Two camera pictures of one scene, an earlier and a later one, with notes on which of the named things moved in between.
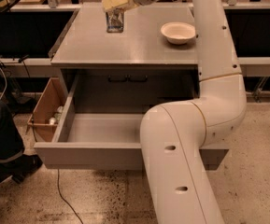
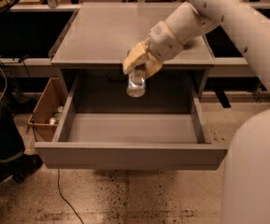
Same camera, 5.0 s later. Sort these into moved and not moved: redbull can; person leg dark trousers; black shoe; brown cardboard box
Moved: redbull can
Not moved: black shoe; person leg dark trousers; brown cardboard box
